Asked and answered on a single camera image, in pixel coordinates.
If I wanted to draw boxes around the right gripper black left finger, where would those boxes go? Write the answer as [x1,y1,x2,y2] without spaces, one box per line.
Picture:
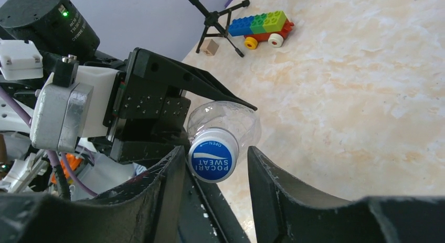
[1,146,185,242]

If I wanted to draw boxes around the wooden cube near tripod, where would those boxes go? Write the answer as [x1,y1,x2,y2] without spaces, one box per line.
[200,39,219,56]

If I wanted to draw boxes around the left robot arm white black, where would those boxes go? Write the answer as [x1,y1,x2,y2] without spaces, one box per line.
[1,0,246,164]

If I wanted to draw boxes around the clear bottle white cap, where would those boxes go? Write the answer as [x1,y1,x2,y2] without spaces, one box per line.
[186,101,261,156]

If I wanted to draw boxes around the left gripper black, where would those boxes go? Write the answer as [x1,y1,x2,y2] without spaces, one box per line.
[110,48,258,163]

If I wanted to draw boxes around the toy brick car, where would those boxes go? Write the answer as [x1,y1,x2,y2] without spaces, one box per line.
[228,10,295,50]

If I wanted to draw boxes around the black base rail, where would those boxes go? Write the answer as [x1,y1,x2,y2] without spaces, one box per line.
[176,167,250,243]

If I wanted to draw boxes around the white blue bottle cap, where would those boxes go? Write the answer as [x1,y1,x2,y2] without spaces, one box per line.
[188,128,239,183]

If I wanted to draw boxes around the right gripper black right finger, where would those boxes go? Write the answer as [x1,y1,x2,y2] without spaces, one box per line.
[248,146,444,242]

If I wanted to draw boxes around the black microphone tripod stand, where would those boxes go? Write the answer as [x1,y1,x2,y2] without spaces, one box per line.
[188,0,250,58]

